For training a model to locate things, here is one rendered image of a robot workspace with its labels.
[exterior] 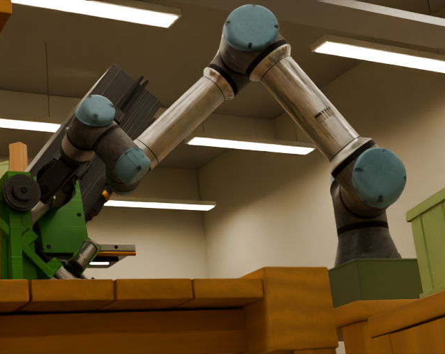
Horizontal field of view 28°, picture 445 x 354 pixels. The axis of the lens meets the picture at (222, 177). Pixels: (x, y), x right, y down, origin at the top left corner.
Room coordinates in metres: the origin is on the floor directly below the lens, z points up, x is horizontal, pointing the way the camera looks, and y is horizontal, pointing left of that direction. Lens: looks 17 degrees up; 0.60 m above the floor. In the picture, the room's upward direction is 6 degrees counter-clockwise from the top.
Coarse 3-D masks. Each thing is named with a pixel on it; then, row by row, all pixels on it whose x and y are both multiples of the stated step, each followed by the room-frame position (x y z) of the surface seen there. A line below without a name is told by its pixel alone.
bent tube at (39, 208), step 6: (54, 198) 1.97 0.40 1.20; (36, 204) 1.96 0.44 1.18; (42, 204) 1.96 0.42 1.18; (48, 204) 1.97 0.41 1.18; (36, 210) 1.95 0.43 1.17; (42, 210) 1.96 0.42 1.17; (54, 210) 2.00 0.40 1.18; (36, 216) 1.95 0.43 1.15; (60, 270) 1.93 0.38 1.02; (66, 270) 1.94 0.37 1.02; (54, 276) 1.94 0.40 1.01; (66, 276) 1.94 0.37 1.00; (72, 276) 1.94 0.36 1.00
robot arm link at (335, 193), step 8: (336, 184) 1.92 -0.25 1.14; (336, 192) 1.91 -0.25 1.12; (336, 200) 1.91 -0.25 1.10; (336, 208) 1.93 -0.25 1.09; (344, 208) 1.89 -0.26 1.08; (336, 216) 1.94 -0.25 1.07; (344, 216) 1.91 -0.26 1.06; (352, 216) 1.90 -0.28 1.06; (360, 216) 1.88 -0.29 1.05; (376, 216) 1.90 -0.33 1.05; (384, 216) 1.92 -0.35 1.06; (336, 224) 1.95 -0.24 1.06; (344, 224) 1.91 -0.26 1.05
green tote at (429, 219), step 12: (444, 192) 1.36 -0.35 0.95; (420, 204) 1.45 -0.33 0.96; (432, 204) 1.41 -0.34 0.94; (444, 204) 1.38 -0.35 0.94; (408, 216) 1.50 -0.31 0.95; (420, 216) 1.46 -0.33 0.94; (432, 216) 1.42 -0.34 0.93; (444, 216) 1.38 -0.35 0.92; (420, 228) 1.46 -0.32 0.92; (432, 228) 1.43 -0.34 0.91; (444, 228) 1.38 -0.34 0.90; (420, 240) 1.48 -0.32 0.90; (432, 240) 1.44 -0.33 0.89; (444, 240) 1.40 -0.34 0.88; (420, 252) 1.48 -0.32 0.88; (432, 252) 1.44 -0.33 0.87; (444, 252) 1.41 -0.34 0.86; (420, 264) 1.49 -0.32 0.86; (432, 264) 1.45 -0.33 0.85; (444, 264) 1.41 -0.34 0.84; (420, 276) 1.50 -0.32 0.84; (432, 276) 1.46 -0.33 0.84; (444, 276) 1.42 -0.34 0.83; (432, 288) 1.46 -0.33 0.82; (444, 288) 1.42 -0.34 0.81
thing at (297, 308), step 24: (264, 288) 1.54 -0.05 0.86; (288, 288) 1.56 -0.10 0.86; (312, 288) 1.59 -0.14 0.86; (264, 312) 1.55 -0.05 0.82; (288, 312) 1.56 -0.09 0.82; (312, 312) 1.58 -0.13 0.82; (264, 336) 1.56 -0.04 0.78; (288, 336) 1.55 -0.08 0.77; (312, 336) 1.58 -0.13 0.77; (336, 336) 1.60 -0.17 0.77
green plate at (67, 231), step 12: (72, 204) 2.04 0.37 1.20; (48, 216) 2.00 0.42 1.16; (60, 216) 2.02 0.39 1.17; (72, 216) 2.03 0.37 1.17; (84, 216) 2.05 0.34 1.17; (48, 228) 1.99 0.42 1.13; (60, 228) 2.01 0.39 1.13; (72, 228) 2.02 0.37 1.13; (84, 228) 2.04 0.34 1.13; (36, 240) 2.05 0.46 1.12; (48, 240) 1.98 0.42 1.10; (60, 240) 2.00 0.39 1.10; (72, 240) 2.01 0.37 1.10; (48, 252) 1.97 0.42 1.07; (60, 252) 1.99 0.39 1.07; (72, 252) 2.00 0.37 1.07
